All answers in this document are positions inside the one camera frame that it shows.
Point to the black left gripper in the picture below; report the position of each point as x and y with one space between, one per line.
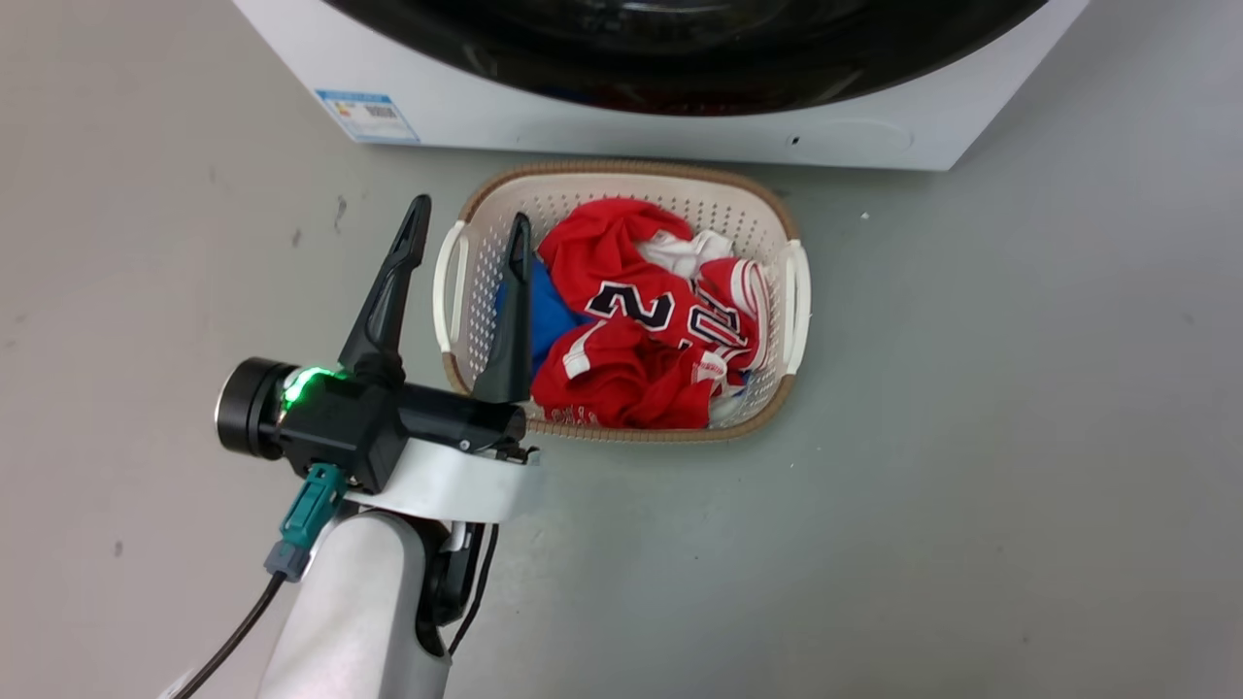
340 427

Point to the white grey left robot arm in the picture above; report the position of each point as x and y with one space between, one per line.
350 612

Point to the dark glass washing machine door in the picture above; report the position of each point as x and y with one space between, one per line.
680 58

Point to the white washing machine body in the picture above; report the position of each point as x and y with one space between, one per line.
971 107

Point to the blue garment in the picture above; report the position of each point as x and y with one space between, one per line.
552 316

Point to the red basketball jersey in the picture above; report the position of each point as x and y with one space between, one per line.
631 359

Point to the cream plastic laundry basket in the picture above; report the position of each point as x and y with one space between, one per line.
602 189

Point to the blue white energy label sticker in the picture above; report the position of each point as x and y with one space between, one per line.
367 116

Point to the white garment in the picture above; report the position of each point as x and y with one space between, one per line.
685 252

